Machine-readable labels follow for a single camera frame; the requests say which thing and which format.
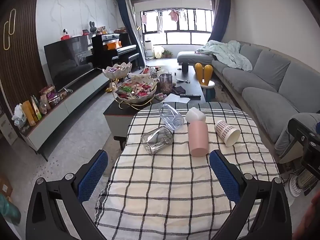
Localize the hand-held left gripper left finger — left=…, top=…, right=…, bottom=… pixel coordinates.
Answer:
left=26, top=149, right=109, bottom=240

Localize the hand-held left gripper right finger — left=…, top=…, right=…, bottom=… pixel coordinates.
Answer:
left=209, top=149, right=293, bottom=240

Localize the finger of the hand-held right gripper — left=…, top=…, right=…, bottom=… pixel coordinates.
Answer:
left=287, top=118, right=320, bottom=153

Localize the person's right forearm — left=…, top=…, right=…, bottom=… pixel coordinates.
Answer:
left=294, top=194, right=320, bottom=240

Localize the patterned paper cup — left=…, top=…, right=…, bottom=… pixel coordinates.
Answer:
left=214, top=120, right=241, bottom=147

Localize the pink cup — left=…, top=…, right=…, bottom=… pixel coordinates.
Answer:
left=188, top=120, right=209, bottom=157

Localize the white cup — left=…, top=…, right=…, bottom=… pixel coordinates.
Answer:
left=185, top=107, right=206, bottom=123

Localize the clear blue-tinted glass cup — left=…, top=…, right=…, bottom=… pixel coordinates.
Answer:
left=159, top=103, right=185, bottom=130

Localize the white electric heater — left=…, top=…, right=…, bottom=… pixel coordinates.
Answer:
left=287, top=166, right=320, bottom=199

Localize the grey sofa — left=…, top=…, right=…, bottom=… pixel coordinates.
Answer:
left=177, top=41, right=320, bottom=163

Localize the black white checked tablecloth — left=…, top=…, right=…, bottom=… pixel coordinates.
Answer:
left=94, top=102, right=282, bottom=240

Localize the grey television cabinet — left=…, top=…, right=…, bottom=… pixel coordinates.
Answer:
left=19, top=67, right=110, bottom=162

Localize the green yellow snack bag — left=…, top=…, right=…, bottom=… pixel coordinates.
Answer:
left=30, top=95, right=42, bottom=120

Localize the row of snack bags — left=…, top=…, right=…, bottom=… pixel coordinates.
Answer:
left=39, top=85, right=68, bottom=115

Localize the yellow snack box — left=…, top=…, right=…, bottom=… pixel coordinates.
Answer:
left=20, top=101, right=38, bottom=126

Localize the white paper sheet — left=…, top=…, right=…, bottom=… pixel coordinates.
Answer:
left=162, top=94, right=190, bottom=103

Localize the white cloth bundle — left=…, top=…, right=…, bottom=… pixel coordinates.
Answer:
left=13, top=104, right=27, bottom=128

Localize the pile of wrapped candies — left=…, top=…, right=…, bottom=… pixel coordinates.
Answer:
left=117, top=79, right=157, bottom=98

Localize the dark coffee table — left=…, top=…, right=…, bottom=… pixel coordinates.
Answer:
left=103, top=65, right=207, bottom=150

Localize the light green blanket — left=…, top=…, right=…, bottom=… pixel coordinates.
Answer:
left=196, top=40, right=253, bottom=72

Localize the yellow eared child stool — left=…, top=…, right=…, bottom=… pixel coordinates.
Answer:
left=194, top=63, right=215, bottom=98

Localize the two-tier white snack bowl stand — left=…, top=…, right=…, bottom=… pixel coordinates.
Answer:
left=102, top=63, right=159, bottom=110

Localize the clear jar of nuts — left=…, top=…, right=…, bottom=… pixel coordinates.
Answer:
left=159, top=73, right=173, bottom=94

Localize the black television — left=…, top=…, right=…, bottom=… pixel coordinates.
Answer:
left=44, top=35, right=94, bottom=92

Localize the black piano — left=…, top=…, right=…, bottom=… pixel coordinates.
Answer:
left=91, top=33, right=140, bottom=72

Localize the blue curtain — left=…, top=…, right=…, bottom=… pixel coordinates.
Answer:
left=211, top=0, right=232, bottom=43
left=117, top=0, right=145, bottom=67

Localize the white air purifier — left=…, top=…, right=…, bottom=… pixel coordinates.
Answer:
left=144, top=40, right=153, bottom=58

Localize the black framed window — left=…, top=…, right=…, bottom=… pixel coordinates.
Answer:
left=140, top=9, right=214, bottom=45

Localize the gold paperclip wall decoration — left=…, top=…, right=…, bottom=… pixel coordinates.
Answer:
left=3, top=9, right=17, bottom=50

